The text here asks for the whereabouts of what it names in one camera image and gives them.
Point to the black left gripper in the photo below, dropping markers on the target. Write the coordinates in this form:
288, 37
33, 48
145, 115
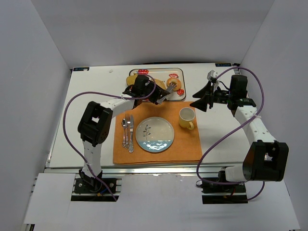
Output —
157, 95

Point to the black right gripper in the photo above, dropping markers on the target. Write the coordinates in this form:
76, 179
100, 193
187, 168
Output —
211, 96

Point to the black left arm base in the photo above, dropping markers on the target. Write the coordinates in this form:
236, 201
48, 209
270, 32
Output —
82, 192

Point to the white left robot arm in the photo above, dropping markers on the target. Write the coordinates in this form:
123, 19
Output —
95, 123

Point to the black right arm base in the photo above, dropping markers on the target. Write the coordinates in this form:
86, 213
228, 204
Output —
213, 194

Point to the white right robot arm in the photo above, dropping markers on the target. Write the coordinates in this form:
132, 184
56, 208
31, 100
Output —
266, 158

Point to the oval bread roll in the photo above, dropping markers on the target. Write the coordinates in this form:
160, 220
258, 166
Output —
160, 83

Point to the brown bread slice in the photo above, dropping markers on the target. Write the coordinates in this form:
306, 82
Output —
130, 80

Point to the strawberry pattern serving tray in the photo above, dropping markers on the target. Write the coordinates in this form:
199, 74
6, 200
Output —
164, 74

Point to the bagel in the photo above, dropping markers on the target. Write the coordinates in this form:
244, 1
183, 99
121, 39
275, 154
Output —
175, 82

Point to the yellow mug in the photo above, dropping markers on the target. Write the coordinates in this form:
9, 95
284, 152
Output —
186, 117

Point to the silver fork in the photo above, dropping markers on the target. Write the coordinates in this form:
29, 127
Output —
127, 130

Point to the white blue ceramic plate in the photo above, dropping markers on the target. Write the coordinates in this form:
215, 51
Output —
154, 134

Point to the silver spoon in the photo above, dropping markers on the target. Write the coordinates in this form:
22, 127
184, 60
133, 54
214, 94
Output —
124, 125

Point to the orange cloth placemat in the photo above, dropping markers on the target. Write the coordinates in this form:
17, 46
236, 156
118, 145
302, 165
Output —
185, 146

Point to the silver table knife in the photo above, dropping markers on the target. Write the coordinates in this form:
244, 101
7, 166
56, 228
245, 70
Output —
131, 126

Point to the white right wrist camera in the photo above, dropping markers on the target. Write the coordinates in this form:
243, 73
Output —
212, 78

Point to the aluminium table frame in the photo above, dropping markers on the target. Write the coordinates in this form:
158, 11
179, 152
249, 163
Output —
169, 168

